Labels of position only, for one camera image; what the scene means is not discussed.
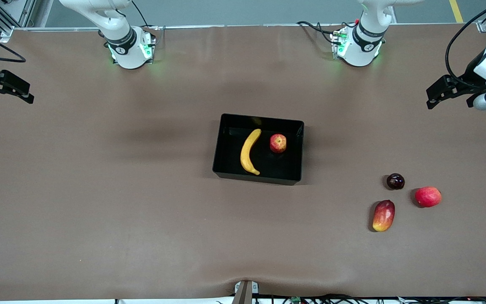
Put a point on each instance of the aluminium frame with black bars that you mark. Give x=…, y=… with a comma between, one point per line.
x=6, y=33

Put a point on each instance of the red yellow mango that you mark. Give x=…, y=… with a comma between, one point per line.
x=383, y=216

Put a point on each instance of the metal table clamp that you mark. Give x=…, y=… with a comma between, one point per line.
x=245, y=291

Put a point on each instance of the red peach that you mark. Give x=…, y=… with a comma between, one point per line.
x=427, y=197

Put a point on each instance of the brown table mat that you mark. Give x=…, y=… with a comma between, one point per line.
x=99, y=211

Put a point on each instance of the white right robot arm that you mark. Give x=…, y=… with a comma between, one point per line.
x=120, y=42

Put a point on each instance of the yellow banana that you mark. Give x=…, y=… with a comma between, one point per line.
x=247, y=154

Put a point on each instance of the small red apple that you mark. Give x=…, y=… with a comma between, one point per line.
x=278, y=143

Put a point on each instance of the dark purple plum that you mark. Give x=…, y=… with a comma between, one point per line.
x=395, y=181

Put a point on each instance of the black plastic box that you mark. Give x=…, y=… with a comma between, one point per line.
x=276, y=169

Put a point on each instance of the small green circuit board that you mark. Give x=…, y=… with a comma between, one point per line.
x=296, y=299

